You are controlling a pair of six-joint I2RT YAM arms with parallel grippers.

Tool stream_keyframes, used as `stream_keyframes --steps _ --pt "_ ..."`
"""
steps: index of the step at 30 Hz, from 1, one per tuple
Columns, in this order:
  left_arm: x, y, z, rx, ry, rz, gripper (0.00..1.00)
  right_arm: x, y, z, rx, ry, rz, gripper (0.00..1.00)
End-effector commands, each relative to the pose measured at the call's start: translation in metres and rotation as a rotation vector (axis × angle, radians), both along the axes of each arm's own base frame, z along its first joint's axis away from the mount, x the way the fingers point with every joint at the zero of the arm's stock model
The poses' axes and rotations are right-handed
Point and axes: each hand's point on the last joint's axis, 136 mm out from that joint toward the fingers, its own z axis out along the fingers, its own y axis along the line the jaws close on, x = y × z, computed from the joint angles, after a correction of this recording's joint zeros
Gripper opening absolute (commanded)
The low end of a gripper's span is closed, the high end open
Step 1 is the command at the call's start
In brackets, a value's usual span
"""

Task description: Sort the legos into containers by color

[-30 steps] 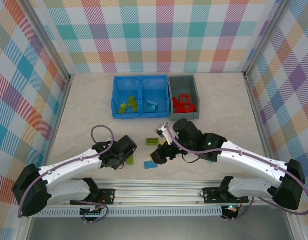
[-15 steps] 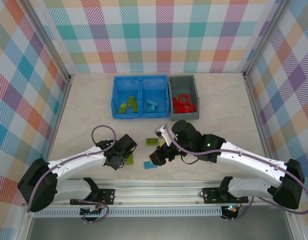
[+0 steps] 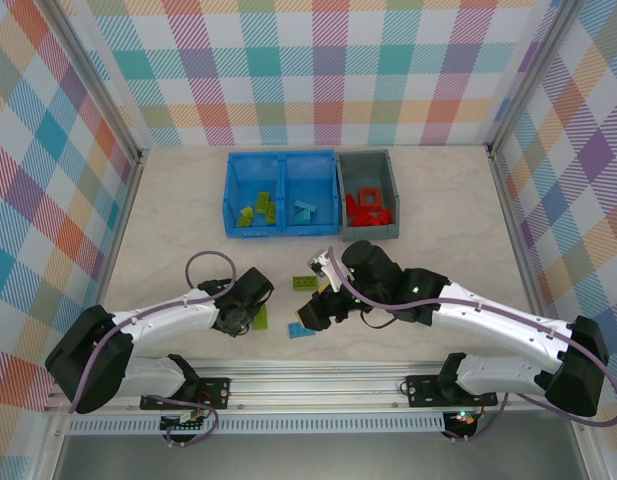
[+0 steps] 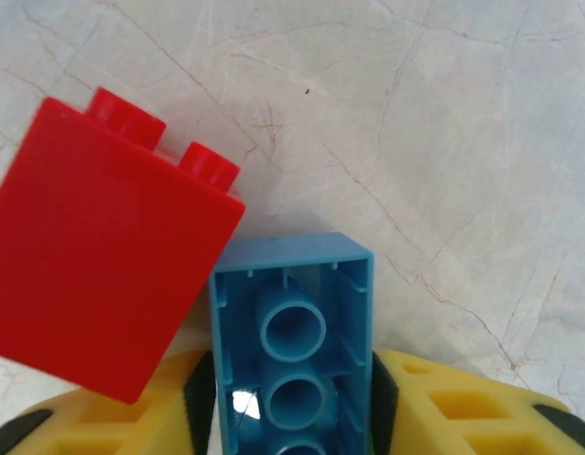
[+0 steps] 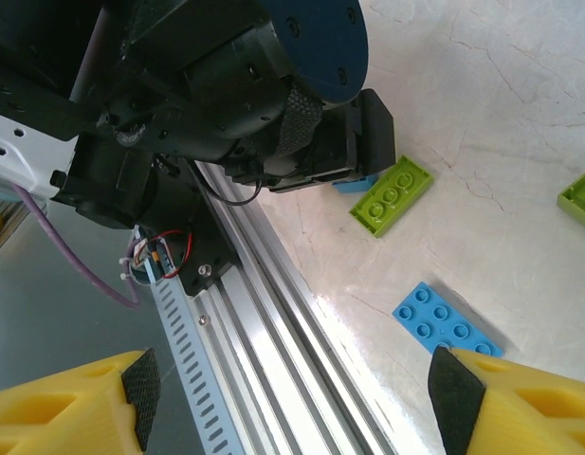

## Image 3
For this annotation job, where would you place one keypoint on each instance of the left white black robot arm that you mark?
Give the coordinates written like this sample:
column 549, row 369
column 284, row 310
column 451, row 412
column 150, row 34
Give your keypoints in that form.
column 88, row 360

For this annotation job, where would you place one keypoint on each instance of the aluminium mounting rail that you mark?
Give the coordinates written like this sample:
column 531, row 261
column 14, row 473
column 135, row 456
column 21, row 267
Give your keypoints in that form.
column 313, row 385

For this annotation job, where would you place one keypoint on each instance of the grey plastic bin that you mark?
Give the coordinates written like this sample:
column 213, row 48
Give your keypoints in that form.
column 368, row 170

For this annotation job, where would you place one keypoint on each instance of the blue two-compartment plastic bin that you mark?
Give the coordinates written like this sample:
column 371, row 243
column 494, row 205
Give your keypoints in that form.
column 253, row 175

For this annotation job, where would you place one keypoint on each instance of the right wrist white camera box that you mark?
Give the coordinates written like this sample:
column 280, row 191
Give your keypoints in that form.
column 320, row 261

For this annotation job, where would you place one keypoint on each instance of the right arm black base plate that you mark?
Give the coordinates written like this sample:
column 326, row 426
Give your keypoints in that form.
column 423, row 392

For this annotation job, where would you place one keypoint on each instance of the small black circuit board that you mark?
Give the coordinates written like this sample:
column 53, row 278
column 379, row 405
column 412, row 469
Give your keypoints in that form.
column 460, row 419
column 183, row 424

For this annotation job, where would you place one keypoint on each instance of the red lego window frame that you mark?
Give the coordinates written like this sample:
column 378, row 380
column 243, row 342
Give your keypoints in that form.
column 361, row 196

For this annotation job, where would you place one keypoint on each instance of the teal sloped lego brick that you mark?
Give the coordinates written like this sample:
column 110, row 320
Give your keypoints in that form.
column 302, row 216

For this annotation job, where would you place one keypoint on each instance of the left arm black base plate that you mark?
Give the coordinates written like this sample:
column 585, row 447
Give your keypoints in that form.
column 215, row 392

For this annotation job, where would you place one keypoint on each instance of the dark green lego brick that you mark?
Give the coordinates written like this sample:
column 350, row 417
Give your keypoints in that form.
column 305, row 283

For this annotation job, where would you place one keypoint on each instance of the aluminium side rail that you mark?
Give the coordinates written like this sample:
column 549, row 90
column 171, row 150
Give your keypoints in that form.
column 518, row 250
column 113, row 250

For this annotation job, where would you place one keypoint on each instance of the aluminium frame post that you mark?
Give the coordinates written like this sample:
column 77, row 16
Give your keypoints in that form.
column 99, row 85
column 532, row 75

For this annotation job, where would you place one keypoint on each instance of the small green lego brick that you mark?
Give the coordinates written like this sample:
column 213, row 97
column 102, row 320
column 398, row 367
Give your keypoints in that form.
column 248, row 212
column 244, row 223

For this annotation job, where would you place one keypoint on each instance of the blue lego brick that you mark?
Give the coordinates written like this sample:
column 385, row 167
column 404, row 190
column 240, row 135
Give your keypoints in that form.
column 297, row 330
column 305, row 205

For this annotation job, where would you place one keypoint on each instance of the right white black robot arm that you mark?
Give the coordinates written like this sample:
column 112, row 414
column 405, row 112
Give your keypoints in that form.
column 488, row 315

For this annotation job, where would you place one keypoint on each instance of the small red lego brick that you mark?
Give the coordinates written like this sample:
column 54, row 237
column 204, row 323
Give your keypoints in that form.
column 386, row 215

